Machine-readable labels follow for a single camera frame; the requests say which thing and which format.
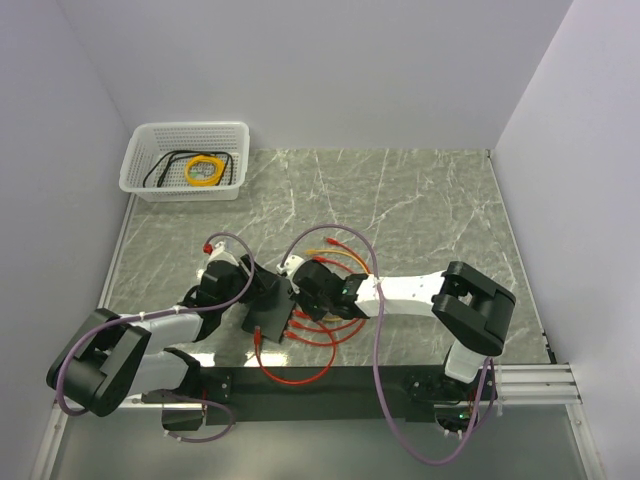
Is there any black network switch box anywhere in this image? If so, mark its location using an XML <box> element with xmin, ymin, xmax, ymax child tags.
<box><xmin>241</xmin><ymin>279</ymin><xmax>295</xmax><ymax>343</ymax></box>

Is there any orange patch cable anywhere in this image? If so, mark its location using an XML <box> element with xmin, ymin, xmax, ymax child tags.
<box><xmin>304</xmin><ymin>247</ymin><xmax>371</xmax><ymax>321</ymax></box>

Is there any red patch cable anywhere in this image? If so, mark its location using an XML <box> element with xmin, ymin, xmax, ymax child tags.
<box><xmin>284</xmin><ymin>237</ymin><xmax>374</xmax><ymax>347</ymax></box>
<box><xmin>253</xmin><ymin>255</ymin><xmax>369</xmax><ymax>385</ymax></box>

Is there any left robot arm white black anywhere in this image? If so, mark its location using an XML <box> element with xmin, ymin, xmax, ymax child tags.
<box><xmin>46</xmin><ymin>252</ymin><xmax>291</xmax><ymax>417</ymax></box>

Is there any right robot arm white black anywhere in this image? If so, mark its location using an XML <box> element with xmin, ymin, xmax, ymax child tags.
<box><xmin>279</xmin><ymin>255</ymin><xmax>516</xmax><ymax>399</ymax></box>

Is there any black front mounting bar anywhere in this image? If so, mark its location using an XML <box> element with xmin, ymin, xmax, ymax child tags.
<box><xmin>139</xmin><ymin>365</ymin><xmax>476</xmax><ymax>427</ymax></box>

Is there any white perforated plastic basket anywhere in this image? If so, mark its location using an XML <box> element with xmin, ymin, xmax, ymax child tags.
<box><xmin>119</xmin><ymin>121</ymin><xmax>250</xmax><ymax>203</ymax></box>

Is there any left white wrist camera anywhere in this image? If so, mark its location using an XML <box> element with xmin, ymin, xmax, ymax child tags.
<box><xmin>203</xmin><ymin>241</ymin><xmax>239</xmax><ymax>266</ymax></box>

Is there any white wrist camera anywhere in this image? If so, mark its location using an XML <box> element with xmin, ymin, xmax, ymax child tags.
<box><xmin>203</xmin><ymin>241</ymin><xmax>239</xmax><ymax>266</ymax></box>
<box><xmin>276</xmin><ymin>255</ymin><xmax>305</xmax><ymax>277</ymax></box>

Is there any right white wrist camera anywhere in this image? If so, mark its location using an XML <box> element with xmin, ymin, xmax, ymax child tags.
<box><xmin>276</xmin><ymin>255</ymin><xmax>305</xmax><ymax>277</ymax></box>

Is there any coiled yellow cable in basket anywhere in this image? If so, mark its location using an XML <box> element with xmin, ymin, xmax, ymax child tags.
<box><xmin>184</xmin><ymin>155</ymin><xmax>227</xmax><ymax>188</ymax></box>

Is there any black cable in basket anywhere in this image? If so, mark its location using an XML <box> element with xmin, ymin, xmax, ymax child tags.
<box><xmin>144</xmin><ymin>150</ymin><xmax>234</xmax><ymax>189</ymax></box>

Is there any aluminium rail frame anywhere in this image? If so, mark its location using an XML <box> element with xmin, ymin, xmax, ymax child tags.
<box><xmin>29</xmin><ymin>199</ymin><xmax>601</xmax><ymax>480</ymax></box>

